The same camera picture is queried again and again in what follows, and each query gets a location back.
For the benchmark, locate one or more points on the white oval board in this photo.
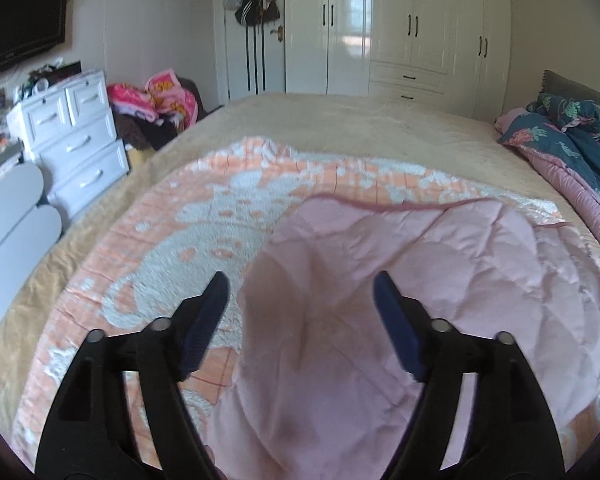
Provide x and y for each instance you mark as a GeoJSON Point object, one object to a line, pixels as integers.
{"type": "Point", "coordinates": [10, 200]}
{"type": "Point", "coordinates": [15, 255]}

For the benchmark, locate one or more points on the pink quilted jacket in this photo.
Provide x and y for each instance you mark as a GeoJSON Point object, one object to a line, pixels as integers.
{"type": "Point", "coordinates": [380, 270]}

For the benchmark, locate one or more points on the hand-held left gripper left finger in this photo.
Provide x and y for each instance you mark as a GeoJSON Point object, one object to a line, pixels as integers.
{"type": "Point", "coordinates": [202, 320]}

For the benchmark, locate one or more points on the white drawer chest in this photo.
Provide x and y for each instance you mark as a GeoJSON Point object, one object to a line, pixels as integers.
{"type": "Point", "coordinates": [80, 145]}

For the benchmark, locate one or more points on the pile of small household things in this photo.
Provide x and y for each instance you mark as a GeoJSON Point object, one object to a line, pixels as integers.
{"type": "Point", "coordinates": [50, 77]}

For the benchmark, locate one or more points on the black television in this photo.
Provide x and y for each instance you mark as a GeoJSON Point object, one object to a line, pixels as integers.
{"type": "Point", "coordinates": [20, 20]}

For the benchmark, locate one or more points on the grey headboard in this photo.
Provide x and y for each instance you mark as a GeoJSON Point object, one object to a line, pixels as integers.
{"type": "Point", "coordinates": [575, 85]}

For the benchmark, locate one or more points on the pile of dark clothes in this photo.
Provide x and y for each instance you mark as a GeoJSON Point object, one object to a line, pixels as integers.
{"type": "Point", "coordinates": [142, 132]}

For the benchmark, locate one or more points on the bed with beige cover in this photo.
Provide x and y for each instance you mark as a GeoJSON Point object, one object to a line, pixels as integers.
{"type": "Point", "coordinates": [360, 125]}

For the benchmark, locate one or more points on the hanging bags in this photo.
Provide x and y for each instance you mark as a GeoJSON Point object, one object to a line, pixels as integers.
{"type": "Point", "coordinates": [252, 5]}

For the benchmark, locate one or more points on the white wardrobe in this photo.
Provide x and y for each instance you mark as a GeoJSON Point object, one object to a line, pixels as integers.
{"type": "Point", "coordinates": [395, 25]}

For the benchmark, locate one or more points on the orange and white blanket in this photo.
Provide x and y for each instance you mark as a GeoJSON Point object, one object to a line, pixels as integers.
{"type": "Point", "coordinates": [190, 220]}

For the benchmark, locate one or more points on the white door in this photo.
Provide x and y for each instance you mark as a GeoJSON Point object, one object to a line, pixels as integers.
{"type": "Point", "coordinates": [240, 65]}

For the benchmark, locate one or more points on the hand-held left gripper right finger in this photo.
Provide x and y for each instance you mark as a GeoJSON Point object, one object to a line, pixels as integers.
{"type": "Point", "coordinates": [400, 320]}

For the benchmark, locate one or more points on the pink floral cloth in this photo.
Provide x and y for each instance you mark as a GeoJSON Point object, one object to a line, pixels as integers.
{"type": "Point", "coordinates": [170, 92]}

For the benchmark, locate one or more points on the teal floral quilt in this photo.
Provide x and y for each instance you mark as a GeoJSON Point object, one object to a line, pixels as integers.
{"type": "Point", "coordinates": [575, 145]}

